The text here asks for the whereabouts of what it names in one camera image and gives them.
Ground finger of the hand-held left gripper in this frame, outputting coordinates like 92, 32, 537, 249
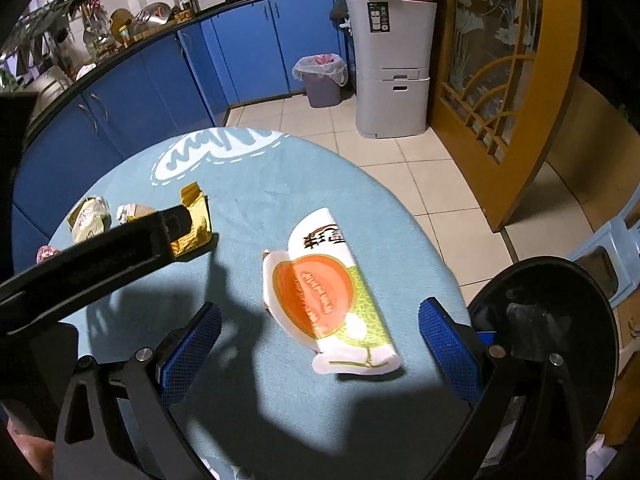
0, 204, 196, 337

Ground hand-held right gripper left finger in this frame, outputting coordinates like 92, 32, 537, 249
52, 301, 223, 480

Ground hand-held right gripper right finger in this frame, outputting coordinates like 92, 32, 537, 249
417, 297, 588, 480

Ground yellow snack wrapper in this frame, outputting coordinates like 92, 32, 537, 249
170, 182, 214, 259

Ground round black bin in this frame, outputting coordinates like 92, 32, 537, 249
465, 256, 622, 466

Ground orange melon print package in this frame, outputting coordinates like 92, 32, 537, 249
261, 206, 403, 376

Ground cream paper wrapper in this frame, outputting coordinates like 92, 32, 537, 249
66, 195, 111, 245

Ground large steel stockpot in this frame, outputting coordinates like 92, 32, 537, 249
32, 67, 71, 107

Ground light blue tablecloth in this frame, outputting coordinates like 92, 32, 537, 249
10, 127, 473, 480

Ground metal dish rack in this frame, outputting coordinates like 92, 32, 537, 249
0, 0, 96, 56

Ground blue kitchen cabinets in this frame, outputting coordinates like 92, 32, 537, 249
10, 0, 351, 271

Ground wooden cutting board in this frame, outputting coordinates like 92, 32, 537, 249
109, 8, 134, 44

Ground white plastic bag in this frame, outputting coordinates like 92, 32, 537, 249
585, 435, 619, 480

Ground stacked metal bowls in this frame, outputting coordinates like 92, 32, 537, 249
132, 2, 173, 26

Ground light blue plastic chair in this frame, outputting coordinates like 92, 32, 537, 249
570, 205, 640, 311

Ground wooden glass door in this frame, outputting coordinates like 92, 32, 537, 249
430, 0, 583, 233

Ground brown cardboard sheet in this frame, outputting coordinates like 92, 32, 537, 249
542, 76, 640, 448

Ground white storage cabinet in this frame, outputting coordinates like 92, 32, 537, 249
345, 0, 438, 140

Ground grey bin with liner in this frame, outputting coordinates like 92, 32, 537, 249
292, 53, 348, 108

